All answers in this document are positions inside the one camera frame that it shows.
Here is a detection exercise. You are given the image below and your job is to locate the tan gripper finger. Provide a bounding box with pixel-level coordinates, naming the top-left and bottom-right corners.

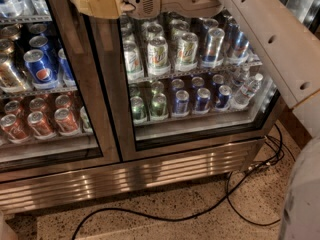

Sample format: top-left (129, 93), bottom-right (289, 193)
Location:
top-left (71, 0), bottom-right (135, 19)

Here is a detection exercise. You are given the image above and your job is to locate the glass fridge door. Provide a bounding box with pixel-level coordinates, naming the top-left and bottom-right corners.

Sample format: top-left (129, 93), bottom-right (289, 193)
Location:
top-left (79, 0), bottom-right (320, 162)
top-left (0, 0), bottom-right (118, 182)

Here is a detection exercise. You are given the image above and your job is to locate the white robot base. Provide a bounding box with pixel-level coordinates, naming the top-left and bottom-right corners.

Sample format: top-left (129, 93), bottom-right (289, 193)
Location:
top-left (278, 137), bottom-right (320, 240)

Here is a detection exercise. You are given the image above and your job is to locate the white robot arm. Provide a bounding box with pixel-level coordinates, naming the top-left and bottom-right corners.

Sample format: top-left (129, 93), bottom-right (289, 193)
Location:
top-left (71, 0), bottom-right (320, 137)

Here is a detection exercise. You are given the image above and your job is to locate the stainless fridge base grille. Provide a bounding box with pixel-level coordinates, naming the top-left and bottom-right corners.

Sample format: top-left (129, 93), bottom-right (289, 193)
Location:
top-left (0, 138), bottom-right (264, 214)

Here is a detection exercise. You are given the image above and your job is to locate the white green can middle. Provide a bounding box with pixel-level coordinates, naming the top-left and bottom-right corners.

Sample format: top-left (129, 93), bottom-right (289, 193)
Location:
top-left (147, 36), bottom-right (170, 76)

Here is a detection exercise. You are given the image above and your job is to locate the white green can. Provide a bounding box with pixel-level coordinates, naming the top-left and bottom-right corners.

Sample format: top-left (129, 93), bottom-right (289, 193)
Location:
top-left (147, 36), bottom-right (170, 76)
top-left (175, 32), bottom-right (198, 72)
top-left (123, 41), bottom-right (144, 81)

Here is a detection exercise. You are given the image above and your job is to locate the white green can left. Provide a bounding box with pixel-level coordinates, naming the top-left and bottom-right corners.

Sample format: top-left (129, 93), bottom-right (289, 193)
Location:
top-left (123, 41), bottom-right (144, 81)

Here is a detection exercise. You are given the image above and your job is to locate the white green can right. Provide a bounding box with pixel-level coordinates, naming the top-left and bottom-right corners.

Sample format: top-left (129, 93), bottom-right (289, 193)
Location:
top-left (175, 32), bottom-right (198, 72)

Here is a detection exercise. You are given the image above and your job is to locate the blue pepsi can front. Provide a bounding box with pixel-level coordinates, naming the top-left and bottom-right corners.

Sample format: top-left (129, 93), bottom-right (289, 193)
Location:
top-left (23, 49), bottom-right (58, 90)

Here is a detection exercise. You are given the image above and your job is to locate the blue can left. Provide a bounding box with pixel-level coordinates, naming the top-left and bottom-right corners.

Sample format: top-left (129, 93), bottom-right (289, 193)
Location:
top-left (172, 90), bottom-right (189, 117)

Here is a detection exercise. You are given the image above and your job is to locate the blue can middle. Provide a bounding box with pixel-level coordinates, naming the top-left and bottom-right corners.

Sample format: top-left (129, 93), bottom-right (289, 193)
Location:
top-left (193, 87), bottom-right (211, 114)

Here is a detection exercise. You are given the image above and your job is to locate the gold can front left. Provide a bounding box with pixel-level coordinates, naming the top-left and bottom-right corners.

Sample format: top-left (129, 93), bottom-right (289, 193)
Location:
top-left (0, 54), bottom-right (31, 93)

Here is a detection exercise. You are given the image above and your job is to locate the red coke can right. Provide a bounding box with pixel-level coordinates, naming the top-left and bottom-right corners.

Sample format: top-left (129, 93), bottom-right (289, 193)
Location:
top-left (54, 108), bottom-right (80, 136)

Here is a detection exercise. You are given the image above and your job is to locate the red coke can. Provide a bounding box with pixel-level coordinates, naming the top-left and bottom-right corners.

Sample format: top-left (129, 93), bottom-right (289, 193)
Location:
top-left (54, 108), bottom-right (80, 136)
top-left (27, 111), bottom-right (56, 140)
top-left (0, 114), bottom-right (30, 142)

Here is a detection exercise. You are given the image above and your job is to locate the clear water bottle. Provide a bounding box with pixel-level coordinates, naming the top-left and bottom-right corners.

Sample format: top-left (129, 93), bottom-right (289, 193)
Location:
top-left (230, 73), bottom-right (263, 109)

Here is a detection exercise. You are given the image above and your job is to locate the red coke can middle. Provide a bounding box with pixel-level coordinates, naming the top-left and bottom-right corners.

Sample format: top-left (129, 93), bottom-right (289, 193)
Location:
top-left (27, 111), bottom-right (56, 140)

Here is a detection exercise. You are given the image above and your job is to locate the red coke can left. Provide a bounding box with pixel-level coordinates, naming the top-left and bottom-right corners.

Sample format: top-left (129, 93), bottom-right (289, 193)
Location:
top-left (0, 114), bottom-right (30, 142)

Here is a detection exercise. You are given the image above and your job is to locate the black floor cable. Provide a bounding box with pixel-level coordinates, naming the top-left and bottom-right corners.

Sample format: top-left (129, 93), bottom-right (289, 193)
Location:
top-left (71, 123), bottom-right (296, 240)

